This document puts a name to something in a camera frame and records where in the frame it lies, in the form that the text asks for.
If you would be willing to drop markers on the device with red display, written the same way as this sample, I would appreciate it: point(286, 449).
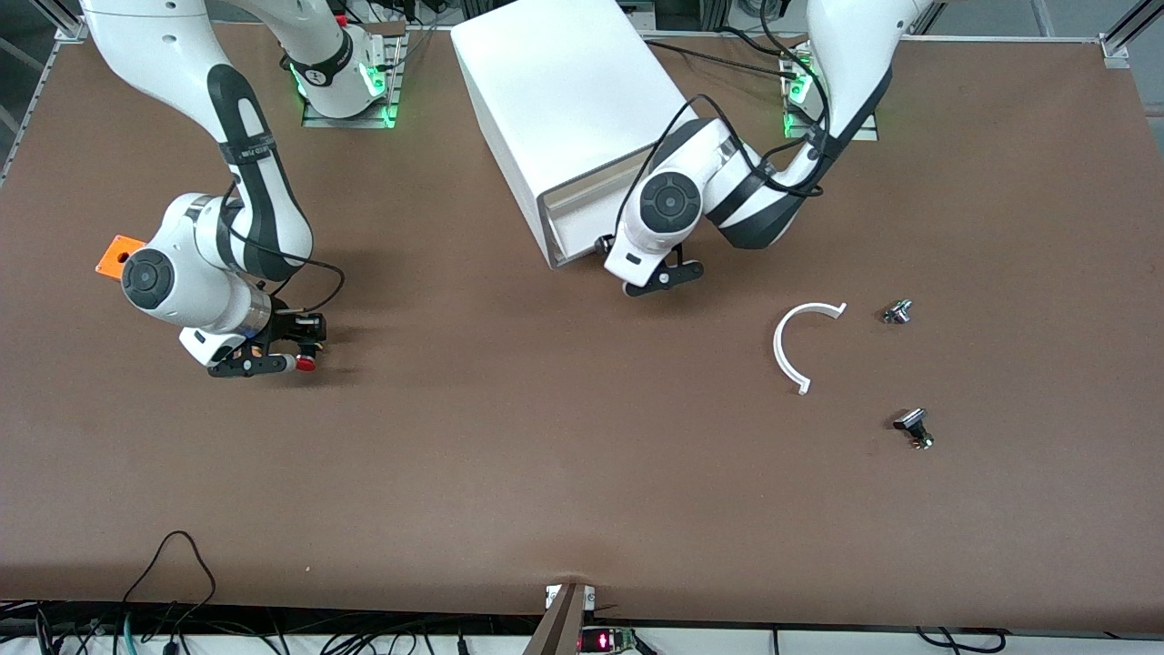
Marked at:
point(607, 640)

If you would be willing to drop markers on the orange button enclosure box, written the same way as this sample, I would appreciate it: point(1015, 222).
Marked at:
point(114, 255)

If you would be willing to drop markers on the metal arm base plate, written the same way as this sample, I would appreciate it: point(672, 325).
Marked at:
point(868, 132)
point(350, 120)

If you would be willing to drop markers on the small silver switch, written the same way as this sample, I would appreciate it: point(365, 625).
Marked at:
point(898, 312)

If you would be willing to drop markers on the white curved plastic arc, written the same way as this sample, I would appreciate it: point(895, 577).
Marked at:
point(779, 350)

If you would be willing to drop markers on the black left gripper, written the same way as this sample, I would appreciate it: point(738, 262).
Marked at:
point(599, 246)

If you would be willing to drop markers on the white drawer cabinet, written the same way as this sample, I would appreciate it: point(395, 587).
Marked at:
point(564, 82)

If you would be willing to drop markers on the aluminium frame corner bracket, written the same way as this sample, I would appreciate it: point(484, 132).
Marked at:
point(71, 29)
point(1121, 41)

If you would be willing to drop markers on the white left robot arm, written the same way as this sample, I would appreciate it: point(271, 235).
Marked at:
point(718, 182)

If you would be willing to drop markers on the red push button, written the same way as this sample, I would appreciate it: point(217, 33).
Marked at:
point(306, 364)

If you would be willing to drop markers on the white plastic drawer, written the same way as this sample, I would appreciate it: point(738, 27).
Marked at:
point(587, 223)
point(591, 180)

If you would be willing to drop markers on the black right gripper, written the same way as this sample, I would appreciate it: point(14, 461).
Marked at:
point(284, 329)

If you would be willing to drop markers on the grey camera mount beam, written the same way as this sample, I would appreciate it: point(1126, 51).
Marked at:
point(556, 628)

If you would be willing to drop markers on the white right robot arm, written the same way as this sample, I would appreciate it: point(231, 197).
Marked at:
point(191, 264)

